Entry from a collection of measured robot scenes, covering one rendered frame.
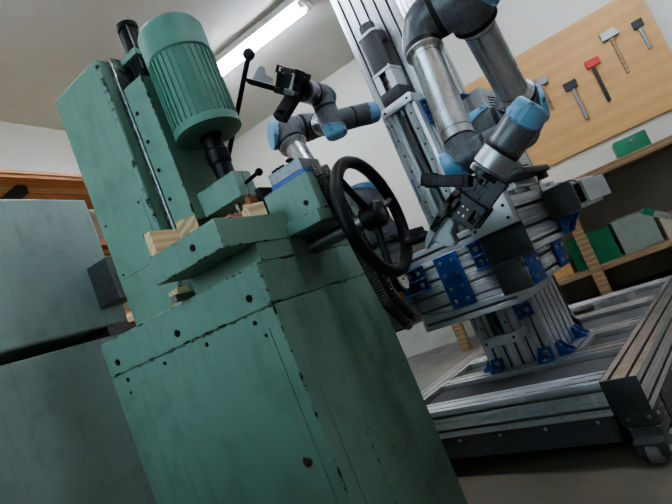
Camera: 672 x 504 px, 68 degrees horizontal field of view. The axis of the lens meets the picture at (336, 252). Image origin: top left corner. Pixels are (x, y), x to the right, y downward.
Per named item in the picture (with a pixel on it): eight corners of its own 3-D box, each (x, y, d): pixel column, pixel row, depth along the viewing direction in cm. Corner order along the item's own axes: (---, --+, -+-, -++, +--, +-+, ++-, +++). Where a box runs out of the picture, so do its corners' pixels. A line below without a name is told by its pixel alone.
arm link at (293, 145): (365, 208, 178) (297, 107, 200) (329, 219, 172) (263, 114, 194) (358, 227, 188) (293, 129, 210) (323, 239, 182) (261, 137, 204)
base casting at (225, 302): (271, 304, 98) (254, 261, 99) (109, 379, 127) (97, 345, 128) (371, 272, 137) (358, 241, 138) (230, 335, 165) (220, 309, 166)
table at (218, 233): (258, 226, 89) (246, 195, 89) (155, 286, 104) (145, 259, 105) (394, 212, 141) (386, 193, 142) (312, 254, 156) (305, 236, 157)
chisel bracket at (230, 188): (243, 200, 123) (231, 169, 124) (206, 224, 130) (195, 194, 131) (262, 200, 129) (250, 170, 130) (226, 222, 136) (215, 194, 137)
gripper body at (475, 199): (468, 233, 103) (504, 184, 98) (435, 209, 106) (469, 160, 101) (478, 231, 109) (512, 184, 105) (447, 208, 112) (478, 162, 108)
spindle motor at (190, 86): (208, 114, 119) (163, 1, 122) (163, 150, 128) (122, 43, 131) (255, 122, 134) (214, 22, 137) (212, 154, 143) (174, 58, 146)
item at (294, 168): (304, 172, 111) (295, 150, 112) (269, 194, 117) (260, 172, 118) (334, 173, 123) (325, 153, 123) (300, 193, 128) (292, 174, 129)
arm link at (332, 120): (361, 127, 164) (348, 97, 165) (331, 134, 160) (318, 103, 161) (351, 137, 171) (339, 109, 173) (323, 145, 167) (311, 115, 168)
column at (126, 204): (186, 307, 126) (92, 56, 133) (135, 334, 137) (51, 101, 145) (245, 292, 145) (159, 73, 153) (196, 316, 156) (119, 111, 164)
